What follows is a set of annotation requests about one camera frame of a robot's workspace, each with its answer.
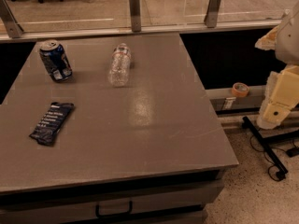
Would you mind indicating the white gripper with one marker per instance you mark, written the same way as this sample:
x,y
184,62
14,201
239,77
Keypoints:
x,y
289,42

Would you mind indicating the clear plastic water bottle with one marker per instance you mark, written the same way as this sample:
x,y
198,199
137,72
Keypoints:
x,y
118,74

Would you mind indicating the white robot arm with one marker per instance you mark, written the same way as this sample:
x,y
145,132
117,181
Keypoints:
x,y
287,41

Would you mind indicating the orange tape roll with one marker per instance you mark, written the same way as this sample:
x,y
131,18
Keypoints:
x,y
240,89

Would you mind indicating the grey table drawer front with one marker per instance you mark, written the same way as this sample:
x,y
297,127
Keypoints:
x,y
176,204

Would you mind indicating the blue soda can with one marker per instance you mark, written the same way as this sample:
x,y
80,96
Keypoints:
x,y
55,60

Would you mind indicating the dark blue snack packet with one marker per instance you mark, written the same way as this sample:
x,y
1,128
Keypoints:
x,y
53,120

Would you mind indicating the right metal glass bracket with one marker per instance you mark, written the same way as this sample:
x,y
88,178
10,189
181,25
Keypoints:
x,y
212,12

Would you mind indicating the metal glass bracket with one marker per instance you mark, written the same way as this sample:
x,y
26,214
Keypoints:
x,y
14,30
212,12
135,15

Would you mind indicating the black floor stand frame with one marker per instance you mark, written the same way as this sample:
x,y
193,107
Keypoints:
x,y
267,142

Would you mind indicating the middle metal glass bracket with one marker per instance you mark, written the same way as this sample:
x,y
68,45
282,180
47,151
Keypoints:
x,y
135,15

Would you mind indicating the black drawer handle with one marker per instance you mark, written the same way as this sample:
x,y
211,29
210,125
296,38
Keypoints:
x,y
113,209

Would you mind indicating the left metal glass bracket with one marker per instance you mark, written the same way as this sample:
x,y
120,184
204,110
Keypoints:
x,y
14,30

